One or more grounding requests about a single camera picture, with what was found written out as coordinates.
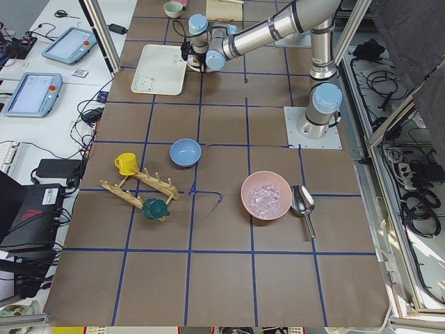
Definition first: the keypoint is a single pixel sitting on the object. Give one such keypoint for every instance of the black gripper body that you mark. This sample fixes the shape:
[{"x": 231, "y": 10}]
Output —
[{"x": 198, "y": 58}]

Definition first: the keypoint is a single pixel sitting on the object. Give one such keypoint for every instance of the yellow mug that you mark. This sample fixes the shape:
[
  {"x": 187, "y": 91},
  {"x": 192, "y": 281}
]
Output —
[{"x": 126, "y": 163}]

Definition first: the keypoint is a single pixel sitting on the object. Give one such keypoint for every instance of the cream bear tray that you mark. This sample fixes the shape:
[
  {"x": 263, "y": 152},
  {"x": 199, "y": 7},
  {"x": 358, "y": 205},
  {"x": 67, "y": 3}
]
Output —
[{"x": 160, "y": 71}]

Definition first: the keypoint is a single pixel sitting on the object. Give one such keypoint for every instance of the white round plate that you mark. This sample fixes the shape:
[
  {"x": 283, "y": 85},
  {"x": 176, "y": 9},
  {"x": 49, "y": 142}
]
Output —
[{"x": 188, "y": 62}]

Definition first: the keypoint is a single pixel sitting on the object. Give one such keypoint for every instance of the lower blue teach pendant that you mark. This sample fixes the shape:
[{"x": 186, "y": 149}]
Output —
[{"x": 35, "y": 95}]

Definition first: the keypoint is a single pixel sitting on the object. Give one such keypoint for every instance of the blue bowl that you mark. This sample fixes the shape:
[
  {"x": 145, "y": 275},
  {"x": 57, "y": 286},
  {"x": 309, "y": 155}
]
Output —
[{"x": 185, "y": 152}]

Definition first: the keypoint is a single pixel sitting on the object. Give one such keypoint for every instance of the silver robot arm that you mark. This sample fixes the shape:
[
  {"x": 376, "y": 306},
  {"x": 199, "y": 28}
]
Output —
[{"x": 209, "y": 46}]

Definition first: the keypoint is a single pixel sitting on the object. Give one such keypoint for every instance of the metal scoop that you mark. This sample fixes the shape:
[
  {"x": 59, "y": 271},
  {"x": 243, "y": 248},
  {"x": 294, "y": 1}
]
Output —
[{"x": 303, "y": 204}]

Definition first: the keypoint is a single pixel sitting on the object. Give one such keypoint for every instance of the wooden cutting board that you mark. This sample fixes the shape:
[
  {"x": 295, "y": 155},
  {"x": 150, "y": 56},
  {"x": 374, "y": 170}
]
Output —
[{"x": 224, "y": 11}]

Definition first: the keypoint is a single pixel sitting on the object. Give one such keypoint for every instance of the black power adapter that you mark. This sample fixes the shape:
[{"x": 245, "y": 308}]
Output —
[{"x": 58, "y": 168}]

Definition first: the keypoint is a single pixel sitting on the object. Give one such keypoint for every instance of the white power strip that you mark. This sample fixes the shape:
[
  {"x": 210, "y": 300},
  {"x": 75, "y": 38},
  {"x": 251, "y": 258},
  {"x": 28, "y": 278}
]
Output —
[{"x": 406, "y": 175}]

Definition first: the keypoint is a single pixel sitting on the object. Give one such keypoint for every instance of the blue teach pendant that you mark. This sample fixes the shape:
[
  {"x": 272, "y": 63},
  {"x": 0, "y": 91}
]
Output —
[
  {"x": 35, "y": 95},
  {"x": 71, "y": 46}
]

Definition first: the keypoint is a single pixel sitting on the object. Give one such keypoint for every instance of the pink bowl with ice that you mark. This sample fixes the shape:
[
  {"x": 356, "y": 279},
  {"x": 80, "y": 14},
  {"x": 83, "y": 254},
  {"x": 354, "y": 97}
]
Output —
[{"x": 266, "y": 195}]

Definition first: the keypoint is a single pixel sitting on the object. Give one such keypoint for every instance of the upper blue teach pendant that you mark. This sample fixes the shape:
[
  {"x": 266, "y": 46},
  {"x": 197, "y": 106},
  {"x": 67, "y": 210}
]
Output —
[{"x": 71, "y": 46}]

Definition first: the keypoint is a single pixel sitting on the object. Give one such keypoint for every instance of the black scissors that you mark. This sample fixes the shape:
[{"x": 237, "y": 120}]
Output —
[{"x": 63, "y": 13}]

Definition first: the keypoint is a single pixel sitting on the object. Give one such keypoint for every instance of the aluminium frame post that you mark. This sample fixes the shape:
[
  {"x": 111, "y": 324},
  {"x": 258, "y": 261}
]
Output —
[{"x": 97, "y": 23}]

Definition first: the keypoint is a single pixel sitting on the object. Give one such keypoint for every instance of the white keyboard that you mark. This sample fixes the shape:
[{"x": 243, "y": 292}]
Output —
[{"x": 10, "y": 153}]

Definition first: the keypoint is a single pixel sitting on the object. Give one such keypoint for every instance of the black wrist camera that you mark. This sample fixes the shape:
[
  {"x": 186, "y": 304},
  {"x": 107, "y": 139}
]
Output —
[{"x": 185, "y": 50}]

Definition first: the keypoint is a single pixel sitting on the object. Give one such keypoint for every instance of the mint green cup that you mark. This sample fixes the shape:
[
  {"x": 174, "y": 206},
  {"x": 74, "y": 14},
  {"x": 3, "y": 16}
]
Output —
[{"x": 173, "y": 9}]

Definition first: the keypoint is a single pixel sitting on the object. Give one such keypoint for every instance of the black computer box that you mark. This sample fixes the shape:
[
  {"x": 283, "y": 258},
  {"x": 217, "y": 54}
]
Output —
[{"x": 28, "y": 214}]

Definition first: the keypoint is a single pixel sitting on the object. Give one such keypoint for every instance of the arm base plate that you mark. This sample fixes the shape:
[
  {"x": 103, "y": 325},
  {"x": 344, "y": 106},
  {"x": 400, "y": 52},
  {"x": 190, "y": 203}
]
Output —
[
  {"x": 300, "y": 40},
  {"x": 302, "y": 134}
]

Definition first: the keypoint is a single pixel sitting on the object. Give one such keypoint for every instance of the dark green mug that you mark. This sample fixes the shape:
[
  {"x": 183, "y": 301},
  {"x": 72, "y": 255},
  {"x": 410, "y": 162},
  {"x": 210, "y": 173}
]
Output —
[{"x": 154, "y": 208}]

